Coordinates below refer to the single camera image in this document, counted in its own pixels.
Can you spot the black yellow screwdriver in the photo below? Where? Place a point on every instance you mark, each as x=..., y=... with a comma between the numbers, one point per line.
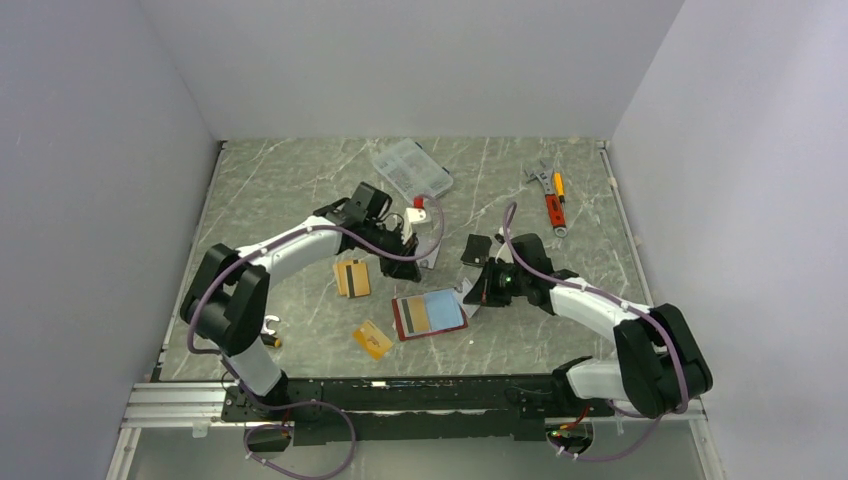
x=271, y=341

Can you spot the silver VIP credit card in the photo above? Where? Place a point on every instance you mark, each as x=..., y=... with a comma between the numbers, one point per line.
x=429, y=261

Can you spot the red adjustable wrench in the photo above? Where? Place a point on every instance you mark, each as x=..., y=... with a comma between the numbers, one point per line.
x=543, y=175

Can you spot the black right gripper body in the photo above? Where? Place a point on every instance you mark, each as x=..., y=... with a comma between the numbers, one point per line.
x=506, y=282

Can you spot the clear plastic screw box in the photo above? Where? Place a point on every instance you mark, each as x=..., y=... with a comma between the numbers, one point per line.
x=411, y=171

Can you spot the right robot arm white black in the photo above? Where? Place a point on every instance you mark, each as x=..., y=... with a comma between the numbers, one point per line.
x=658, y=365

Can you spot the gold credit card stack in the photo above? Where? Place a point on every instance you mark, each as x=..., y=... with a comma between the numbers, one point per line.
x=352, y=278

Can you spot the gold card with black stripe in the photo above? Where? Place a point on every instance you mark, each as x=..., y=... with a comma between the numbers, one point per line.
x=414, y=316

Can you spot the single gold credit card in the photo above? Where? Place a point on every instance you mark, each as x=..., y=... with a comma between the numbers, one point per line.
x=372, y=340

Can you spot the red leather card holder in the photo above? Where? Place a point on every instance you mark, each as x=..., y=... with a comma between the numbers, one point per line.
x=443, y=312

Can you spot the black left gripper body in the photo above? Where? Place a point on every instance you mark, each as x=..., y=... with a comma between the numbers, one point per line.
x=391, y=241

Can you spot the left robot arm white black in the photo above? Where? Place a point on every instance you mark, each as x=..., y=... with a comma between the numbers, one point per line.
x=226, y=300

